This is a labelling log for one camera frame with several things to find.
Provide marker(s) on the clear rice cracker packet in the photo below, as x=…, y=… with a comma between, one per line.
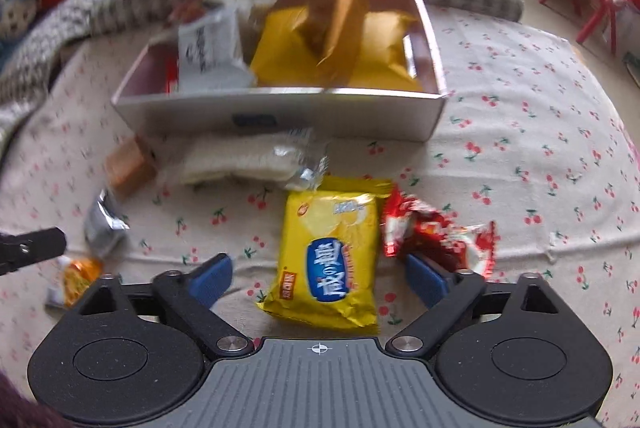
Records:
x=235, y=160

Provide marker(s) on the dark maroon cloth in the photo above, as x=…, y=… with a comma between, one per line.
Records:
x=20, y=403

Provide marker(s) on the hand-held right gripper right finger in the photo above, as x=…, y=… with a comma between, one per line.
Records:
x=425, y=280

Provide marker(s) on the small silver snack packet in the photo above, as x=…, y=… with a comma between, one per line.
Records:
x=102, y=223

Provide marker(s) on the large golden snack bag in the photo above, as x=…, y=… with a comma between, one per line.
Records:
x=380, y=57

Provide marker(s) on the small white scrap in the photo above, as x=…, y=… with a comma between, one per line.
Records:
x=555, y=243

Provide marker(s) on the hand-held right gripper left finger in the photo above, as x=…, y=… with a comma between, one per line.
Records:
x=212, y=280

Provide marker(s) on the cherry print bed sheet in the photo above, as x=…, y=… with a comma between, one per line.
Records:
x=525, y=157

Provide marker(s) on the pink cardboard box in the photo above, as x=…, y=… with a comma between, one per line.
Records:
x=300, y=115

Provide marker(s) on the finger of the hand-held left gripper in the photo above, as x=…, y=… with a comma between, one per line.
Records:
x=35, y=245

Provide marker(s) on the blue plush toy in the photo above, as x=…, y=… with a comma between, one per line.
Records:
x=15, y=15

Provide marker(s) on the red white snack packet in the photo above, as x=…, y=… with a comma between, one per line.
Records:
x=435, y=228

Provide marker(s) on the yellow cracker packet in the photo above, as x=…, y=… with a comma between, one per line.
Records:
x=325, y=258

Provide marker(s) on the dark red snack packet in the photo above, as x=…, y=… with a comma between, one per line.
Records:
x=171, y=75

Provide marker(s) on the white grey snack packet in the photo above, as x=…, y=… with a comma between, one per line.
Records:
x=210, y=52

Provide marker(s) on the small orange brown box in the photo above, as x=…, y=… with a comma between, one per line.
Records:
x=127, y=167

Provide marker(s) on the small orange snack packet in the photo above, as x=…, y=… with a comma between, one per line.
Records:
x=80, y=275

